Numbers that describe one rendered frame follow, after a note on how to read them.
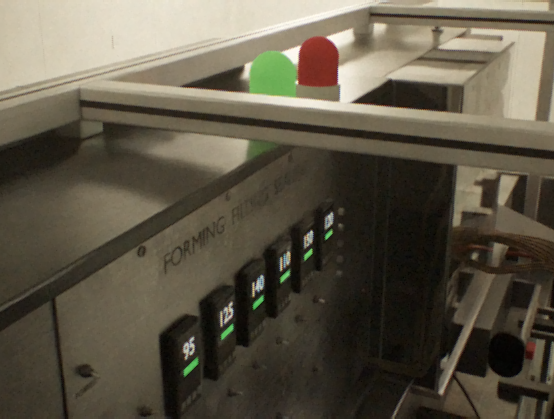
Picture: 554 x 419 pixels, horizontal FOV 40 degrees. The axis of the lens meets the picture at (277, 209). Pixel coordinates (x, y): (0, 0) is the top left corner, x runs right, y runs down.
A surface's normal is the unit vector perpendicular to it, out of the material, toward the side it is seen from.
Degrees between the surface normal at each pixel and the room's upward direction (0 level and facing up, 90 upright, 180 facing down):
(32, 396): 90
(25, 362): 90
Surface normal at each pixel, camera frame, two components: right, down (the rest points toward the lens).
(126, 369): 0.91, 0.15
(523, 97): -0.41, 0.32
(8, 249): 0.00, -0.94
